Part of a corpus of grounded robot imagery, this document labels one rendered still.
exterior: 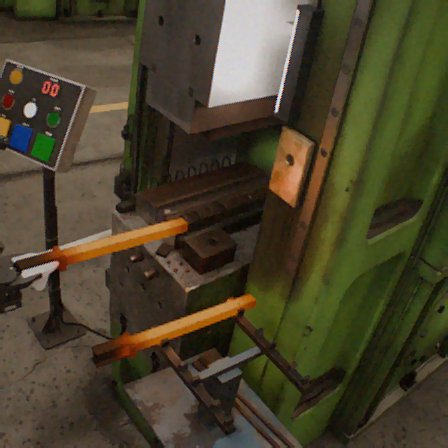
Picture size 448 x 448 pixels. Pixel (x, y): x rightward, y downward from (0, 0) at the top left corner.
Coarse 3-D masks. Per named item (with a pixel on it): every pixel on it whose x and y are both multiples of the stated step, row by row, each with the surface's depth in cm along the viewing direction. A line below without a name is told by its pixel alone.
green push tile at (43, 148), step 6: (36, 138) 170; (42, 138) 169; (48, 138) 169; (36, 144) 170; (42, 144) 169; (48, 144) 169; (54, 144) 168; (36, 150) 170; (42, 150) 169; (48, 150) 169; (36, 156) 170; (42, 156) 170; (48, 156) 169
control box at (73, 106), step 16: (16, 64) 173; (0, 80) 175; (32, 80) 171; (48, 80) 169; (64, 80) 168; (0, 96) 175; (16, 96) 173; (32, 96) 171; (48, 96) 169; (64, 96) 168; (80, 96) 166; (0, 112) 175; (16, 112) 173; (48, 112) 169; (64, 112) 168; (80, 112) 169; (32, 128) 171; (48, 128) 170; (64, 128) 168; (80, 128) 173; (32, 144) 172; (64, 144) 168; (32, 160) 172; (64, 160) 171
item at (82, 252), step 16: (160, 224) 131; (176, 224) 132; (96, 240) 121; (112, 240) 122; (128, 240) 124; (144, 240) 127; (32, 256) 111; (48, 256) 112; (64, 256) 113; (80, 256) 116; (96, 256) 120
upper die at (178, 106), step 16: (160, 80) 138; (160, 96) 140; (176, 96) 134; (192, 96) 130; (272, 96) 146; (176, 112) 136; (192, 112) 131; (208, 112) 134; (224, 112) 138; (240, 112) 141; (256, 112) 145; (272, 112) 149; (192, 128) 134; (208, 128) 137
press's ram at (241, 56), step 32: (160, 0) 128; (192, 0) 119; (224, 0) 111; (256, 0) 116; (288, 0) 122; (160, 32) 132; (192, 32) 122; (224, 32) 116; (256, 32) 122; (288, 32) 125; (160, 64) 136; (192, 64) 126; (224, 64) 121; (256, 64) 128; (224, 96) 127; (256, 96) 134
